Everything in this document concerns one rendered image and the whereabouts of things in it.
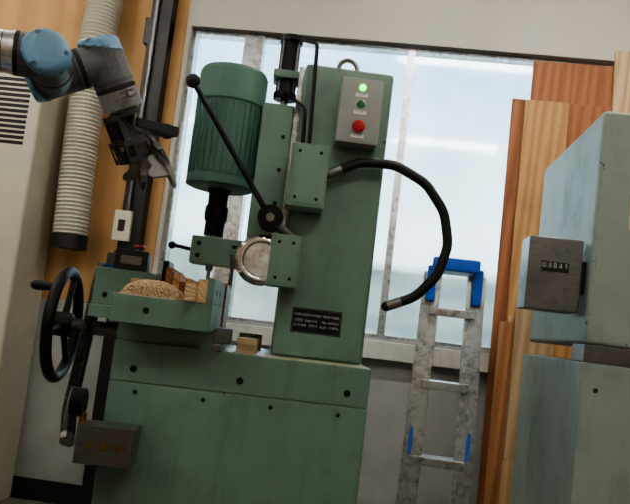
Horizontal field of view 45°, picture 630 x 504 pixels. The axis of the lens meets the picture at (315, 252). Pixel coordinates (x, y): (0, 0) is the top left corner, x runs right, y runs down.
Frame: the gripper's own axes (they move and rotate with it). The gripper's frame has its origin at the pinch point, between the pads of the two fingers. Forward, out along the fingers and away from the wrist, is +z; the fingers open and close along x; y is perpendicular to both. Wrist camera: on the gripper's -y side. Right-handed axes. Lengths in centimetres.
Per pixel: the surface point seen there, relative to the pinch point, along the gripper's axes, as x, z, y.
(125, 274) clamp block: -6.4, 16.6, 13.6
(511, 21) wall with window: -27, 1, -208
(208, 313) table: 26.0, 23.2, 14.9
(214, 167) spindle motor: 4.1, -0.2, -13.6
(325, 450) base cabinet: 38, 61, 6
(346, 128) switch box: 30.4, -0.8, -34.9
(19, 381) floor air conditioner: -159, 80, 3
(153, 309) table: 18.6, 19.0, 22.6
